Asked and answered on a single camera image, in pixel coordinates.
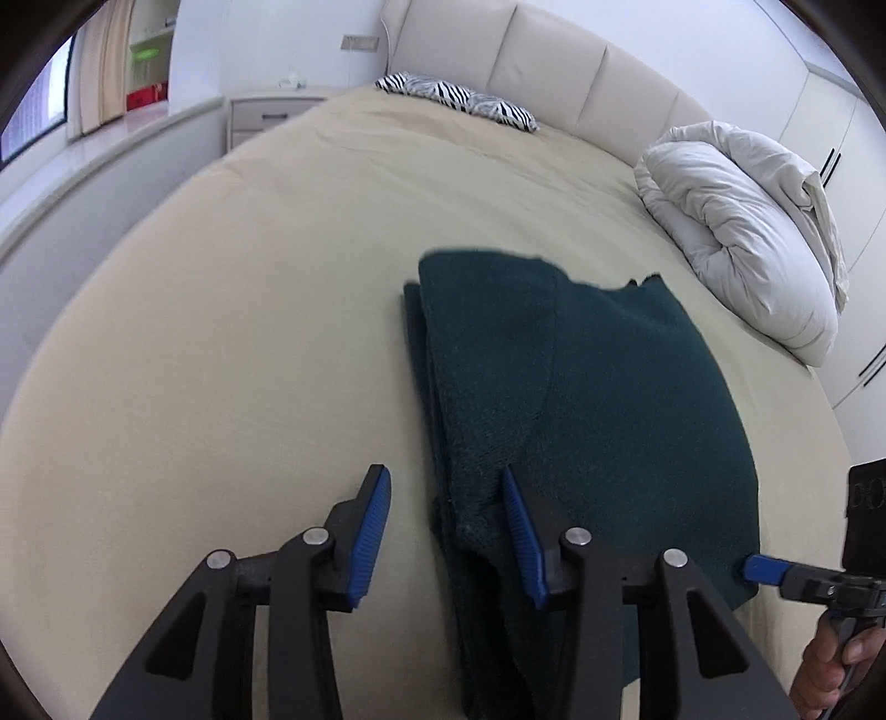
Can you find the wall switch plate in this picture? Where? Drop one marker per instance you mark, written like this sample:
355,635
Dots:
360,43

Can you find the white shelf unit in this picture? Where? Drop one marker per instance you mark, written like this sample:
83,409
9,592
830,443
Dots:
149,41

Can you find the person's right hand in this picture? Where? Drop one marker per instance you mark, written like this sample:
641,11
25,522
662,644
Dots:
820,671

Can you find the cream padded headboard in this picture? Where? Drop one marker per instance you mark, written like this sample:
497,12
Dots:
554,69

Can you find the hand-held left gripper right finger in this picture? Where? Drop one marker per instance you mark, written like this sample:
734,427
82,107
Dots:
522,540

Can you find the white nightstand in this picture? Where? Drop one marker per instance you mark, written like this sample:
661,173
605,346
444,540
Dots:
256,114

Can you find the white window ledge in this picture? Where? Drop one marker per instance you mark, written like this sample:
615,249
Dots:
104,145

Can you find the bed with beige sheet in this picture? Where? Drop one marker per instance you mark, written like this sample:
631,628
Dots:
207,346

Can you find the white folded duvet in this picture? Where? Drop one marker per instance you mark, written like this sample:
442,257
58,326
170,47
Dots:
747,228

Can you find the dark green knit garment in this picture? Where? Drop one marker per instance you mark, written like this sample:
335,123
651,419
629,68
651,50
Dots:
588,388

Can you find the dark framed window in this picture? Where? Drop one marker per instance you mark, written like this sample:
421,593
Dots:
34,104

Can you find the beige curtain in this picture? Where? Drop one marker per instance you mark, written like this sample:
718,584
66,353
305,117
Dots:
104,62

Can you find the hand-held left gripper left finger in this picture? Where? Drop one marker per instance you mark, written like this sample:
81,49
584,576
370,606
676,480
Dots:
367,540

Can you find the red box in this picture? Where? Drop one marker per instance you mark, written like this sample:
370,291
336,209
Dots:
147,97

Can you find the zebra print pillow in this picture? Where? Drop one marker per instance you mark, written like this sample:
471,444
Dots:
457,93

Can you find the white wardrobe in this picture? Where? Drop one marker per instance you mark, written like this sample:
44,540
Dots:
837,104

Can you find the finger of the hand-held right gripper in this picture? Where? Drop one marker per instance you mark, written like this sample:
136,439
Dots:
761,569

